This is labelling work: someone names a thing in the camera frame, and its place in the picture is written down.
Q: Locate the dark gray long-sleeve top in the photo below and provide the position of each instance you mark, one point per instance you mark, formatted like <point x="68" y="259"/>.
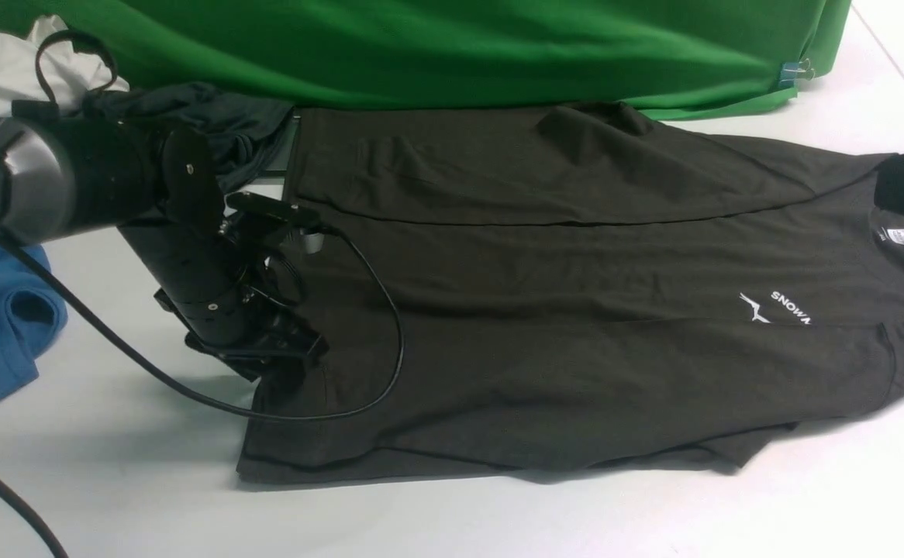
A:
<point x="581" y="286"/>

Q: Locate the green backdrop cloth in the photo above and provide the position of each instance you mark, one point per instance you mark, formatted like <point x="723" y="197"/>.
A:
<point x="673" y="60"/>

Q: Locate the white crumpled garment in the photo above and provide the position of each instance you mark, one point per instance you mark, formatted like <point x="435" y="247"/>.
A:
<point x="70" y="70"/>

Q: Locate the dark teal crumpled garment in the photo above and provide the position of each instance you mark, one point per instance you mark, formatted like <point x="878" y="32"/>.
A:
<point x="244" y="132"/>

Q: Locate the metal table cable hatch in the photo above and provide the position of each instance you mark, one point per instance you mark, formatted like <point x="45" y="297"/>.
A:
<point x="278" y="166"/>

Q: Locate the blue binder clip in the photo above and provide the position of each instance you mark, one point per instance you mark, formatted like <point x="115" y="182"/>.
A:
<point x="790" y="74"/>

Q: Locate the gray wrist camera, image left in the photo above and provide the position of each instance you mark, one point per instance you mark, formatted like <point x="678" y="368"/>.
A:
<point x="309" y="241"/>

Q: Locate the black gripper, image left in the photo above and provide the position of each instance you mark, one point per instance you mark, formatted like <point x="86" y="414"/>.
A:
<point x="210" y="262"/>

